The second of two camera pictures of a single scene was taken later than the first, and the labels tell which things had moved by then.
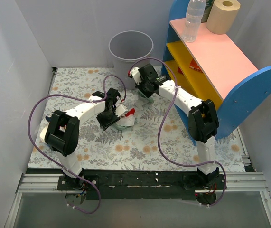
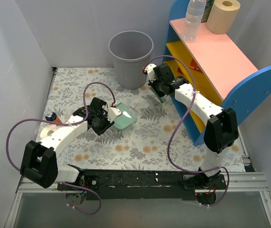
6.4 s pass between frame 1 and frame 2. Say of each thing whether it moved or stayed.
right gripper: moved
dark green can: stayed
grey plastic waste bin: stayed
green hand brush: moved
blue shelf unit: stayed
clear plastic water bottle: stayed
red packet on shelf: stayed
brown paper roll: stayed
